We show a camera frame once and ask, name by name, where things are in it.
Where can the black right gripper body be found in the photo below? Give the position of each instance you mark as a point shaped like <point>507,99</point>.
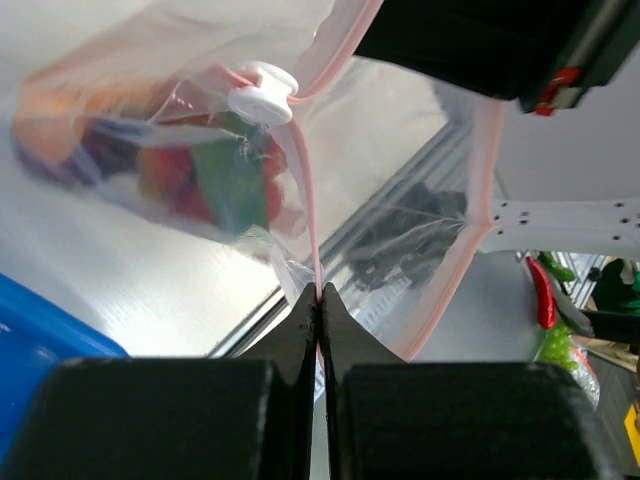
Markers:
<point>545,54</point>

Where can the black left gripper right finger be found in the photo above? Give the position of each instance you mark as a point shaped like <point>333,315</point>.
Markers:
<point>390,419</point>

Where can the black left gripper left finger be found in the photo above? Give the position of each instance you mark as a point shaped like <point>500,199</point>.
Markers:
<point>248,417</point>

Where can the blue plastic bin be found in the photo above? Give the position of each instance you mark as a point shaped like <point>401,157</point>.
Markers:
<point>36,335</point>

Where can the clear zip top bag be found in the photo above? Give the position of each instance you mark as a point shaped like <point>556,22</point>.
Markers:
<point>343,142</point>

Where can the red toy strawberry bunch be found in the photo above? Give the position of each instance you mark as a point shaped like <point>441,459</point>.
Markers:
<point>229,182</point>

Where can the orange toy meat slice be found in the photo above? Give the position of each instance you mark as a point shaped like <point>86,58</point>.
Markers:
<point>82,124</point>

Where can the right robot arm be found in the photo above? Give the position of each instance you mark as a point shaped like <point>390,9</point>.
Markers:
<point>570,181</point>

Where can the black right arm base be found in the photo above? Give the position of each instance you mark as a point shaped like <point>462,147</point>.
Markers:
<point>408,239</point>

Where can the green toy grape bunch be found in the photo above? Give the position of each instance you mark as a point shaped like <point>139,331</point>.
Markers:
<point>557,347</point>

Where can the red toy chili pepper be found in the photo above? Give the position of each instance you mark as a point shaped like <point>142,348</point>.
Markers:
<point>546,315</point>

